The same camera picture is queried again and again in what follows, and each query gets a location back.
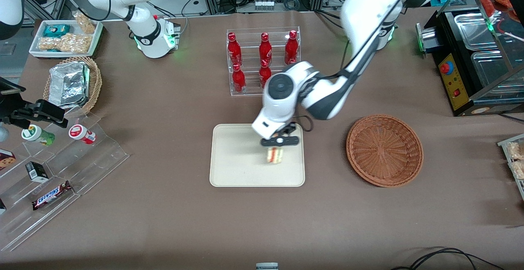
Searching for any green white snack cup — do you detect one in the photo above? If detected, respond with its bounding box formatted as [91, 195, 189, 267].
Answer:
[21, 125, 55, 146]

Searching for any triangle sandwich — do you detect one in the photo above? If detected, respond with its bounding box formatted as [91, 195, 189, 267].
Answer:
[266, 147, 285, 164]

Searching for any small black carton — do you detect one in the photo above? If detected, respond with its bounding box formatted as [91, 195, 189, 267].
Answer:
[25, 161, 49, 183]

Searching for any brown round wicker basket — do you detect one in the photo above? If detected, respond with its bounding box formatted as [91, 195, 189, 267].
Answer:
[346, 115, 424, 188]

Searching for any clear acrylic stepped stand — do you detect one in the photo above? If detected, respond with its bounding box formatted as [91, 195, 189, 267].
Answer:
[0, 112, 130, 252]

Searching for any clear acrylic bottle rack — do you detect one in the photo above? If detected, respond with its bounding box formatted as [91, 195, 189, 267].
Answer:
[226, 27, 300, 96]

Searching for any teal snack packet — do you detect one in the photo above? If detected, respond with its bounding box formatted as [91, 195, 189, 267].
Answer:
[43, 24, 71, 38]

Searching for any tan wicker basket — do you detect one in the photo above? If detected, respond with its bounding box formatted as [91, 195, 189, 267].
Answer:
[43, 56, 102, 117]

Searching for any snickers chocolate bar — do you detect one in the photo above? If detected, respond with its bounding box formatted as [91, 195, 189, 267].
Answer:
[32, 181, 73, 211]

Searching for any black looped floor cable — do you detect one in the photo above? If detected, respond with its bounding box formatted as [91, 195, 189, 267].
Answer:
[391, 247, 506, 270]

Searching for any small clear snack bag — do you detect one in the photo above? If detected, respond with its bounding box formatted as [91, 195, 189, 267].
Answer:
[73, 11, 97, 35]

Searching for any clear bag of nut brittle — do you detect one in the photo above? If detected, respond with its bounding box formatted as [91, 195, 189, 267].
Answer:
[38, 33, 91, 53]

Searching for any cream plastic tray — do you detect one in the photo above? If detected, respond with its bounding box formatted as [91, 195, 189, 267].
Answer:
[210, 123, 305, 187]

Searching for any tray with rice snacks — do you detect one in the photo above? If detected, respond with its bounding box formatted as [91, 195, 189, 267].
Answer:
[497, 134, 524, 201]

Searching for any stainless steel pan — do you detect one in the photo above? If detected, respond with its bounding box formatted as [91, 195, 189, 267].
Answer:
[454, 13, 494, 51]
[471, 51, 516, 94]

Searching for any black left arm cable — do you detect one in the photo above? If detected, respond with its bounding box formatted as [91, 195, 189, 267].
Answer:
[293, 14, 391, 134]

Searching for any red white snack cup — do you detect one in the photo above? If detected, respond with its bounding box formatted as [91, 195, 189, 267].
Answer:
[68, 124, 97, 145]

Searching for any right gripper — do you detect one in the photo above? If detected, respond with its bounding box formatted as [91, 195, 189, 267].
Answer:
[0, 77, 68, 128]

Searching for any black food warmer cabinet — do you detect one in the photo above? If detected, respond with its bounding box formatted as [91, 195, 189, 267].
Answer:
[424, 0, 524, 117]

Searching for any red cola bottle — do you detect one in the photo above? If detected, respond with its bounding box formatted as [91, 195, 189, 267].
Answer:
[259, 60, 271, 89]
[233, 64, 246, 94]
[259, 32, 273, 64]
[228, 32, 242, 68]
[285, 30, 298, 65]

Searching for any brown cookie box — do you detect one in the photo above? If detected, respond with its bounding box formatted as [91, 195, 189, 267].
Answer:
[0, 149, 17, 171]

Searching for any black warmer power cable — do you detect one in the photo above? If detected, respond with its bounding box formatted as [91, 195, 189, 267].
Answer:
[497, 113, 524, 124]

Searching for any white rectangular snack tray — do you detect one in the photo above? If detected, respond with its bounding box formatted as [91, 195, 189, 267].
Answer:
[29, 19, 104, 59]

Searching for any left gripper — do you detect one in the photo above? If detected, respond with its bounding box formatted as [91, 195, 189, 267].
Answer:
[251, 113, 300, 147]

